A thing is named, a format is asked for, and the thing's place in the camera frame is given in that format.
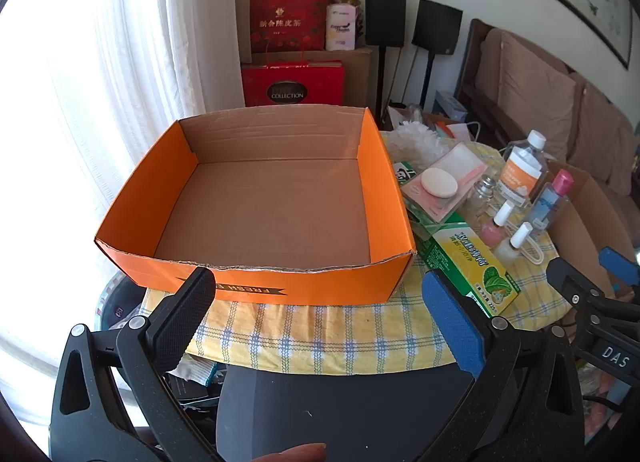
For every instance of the pink cap clear bottle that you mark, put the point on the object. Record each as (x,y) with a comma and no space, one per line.
(545,207)

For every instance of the pink nail polish bottle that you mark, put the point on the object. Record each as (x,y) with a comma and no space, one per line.
(492,232)

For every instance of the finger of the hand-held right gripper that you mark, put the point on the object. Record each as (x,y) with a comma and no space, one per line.
(617,262)
(567,277)

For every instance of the orange cardboard box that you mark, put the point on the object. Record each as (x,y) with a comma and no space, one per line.
(260,202)

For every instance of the small glass perfume bottle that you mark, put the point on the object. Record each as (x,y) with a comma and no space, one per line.
(482,194)

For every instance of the pink powder puff pack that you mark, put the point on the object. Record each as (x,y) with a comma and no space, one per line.
(440,187)

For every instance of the white plastic packet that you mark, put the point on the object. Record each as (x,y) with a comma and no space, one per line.
(197,369)

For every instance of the open brown cardboard box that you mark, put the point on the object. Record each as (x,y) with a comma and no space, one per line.
(580,212)

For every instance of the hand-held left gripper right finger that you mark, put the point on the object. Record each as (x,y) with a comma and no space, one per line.
(452,327)

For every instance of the yellow checked tablecloth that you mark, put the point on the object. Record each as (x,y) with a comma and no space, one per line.
(350,337)

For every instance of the low cardboard box with clutter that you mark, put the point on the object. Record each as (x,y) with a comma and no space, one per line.
(440,124)

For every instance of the red gift bag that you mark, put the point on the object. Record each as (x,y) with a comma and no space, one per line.
(287,17)

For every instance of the red gift box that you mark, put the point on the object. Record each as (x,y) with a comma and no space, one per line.
(292,84)

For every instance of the person's left hand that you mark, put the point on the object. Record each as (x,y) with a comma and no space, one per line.
(295,453)

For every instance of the pale nail polish bottle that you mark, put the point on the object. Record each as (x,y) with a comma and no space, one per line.
(507,249)

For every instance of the dark wooden sofa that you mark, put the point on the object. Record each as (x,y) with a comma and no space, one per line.
(470,62)

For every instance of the green yellow toothpaste box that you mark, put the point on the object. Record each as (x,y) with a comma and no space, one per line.
(465,257)

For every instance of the clear bottle orange label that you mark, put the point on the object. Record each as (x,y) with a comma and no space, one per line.
(520,174)

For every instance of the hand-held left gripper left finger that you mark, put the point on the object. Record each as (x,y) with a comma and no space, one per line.
(192,304)

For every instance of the black speaker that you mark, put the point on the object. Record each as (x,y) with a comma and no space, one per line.
(385,17)
(437,27)

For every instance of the large beige sofa cushion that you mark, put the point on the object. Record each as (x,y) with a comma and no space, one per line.
(530,92)

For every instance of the white sheer curtain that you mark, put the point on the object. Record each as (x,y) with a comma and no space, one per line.
(165,42)

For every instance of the blue white small box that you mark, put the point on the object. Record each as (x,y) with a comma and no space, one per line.
(450,106)

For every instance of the black speaker stand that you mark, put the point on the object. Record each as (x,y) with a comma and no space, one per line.
(428,77)
(383,82)

